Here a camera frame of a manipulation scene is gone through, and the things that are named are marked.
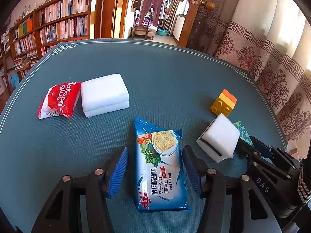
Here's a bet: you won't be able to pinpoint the red white balloon packet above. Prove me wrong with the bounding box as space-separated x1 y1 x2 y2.
37 82 82 119

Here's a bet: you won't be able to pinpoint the yellow orange toy brick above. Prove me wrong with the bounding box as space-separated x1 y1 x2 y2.
210 89 237 116

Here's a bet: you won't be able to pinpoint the teal basin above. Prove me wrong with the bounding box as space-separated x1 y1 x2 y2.
157 29 169 36

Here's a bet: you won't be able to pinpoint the green block blue dots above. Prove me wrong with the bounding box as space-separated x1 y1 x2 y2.
233 121 254 147

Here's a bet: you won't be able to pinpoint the wooden door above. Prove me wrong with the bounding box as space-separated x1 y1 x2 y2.
177 0 215 47

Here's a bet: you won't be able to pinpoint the white printed plastic bag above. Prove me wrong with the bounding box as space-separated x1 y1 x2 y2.
286 139 300 161

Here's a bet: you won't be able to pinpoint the blue cracker packet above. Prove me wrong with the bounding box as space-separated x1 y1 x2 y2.
134 117 190 213

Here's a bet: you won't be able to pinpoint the patterned beige curtain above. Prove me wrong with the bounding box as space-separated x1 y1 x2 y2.
187 0 310 158

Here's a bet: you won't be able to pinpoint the white sponge with black stripe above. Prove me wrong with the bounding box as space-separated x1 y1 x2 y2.
196 114 240 163

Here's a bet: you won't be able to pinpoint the hanging mauve trousers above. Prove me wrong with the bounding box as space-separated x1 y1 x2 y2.
139 0 164 27

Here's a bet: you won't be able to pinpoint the white sponge block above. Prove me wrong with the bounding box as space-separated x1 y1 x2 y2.
81 74 129 118

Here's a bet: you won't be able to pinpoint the wooden chair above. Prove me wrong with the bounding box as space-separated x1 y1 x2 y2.
131 7 157 40

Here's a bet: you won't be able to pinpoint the wooden bookshelf with books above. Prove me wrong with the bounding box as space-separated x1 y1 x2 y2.
1 0 104 87

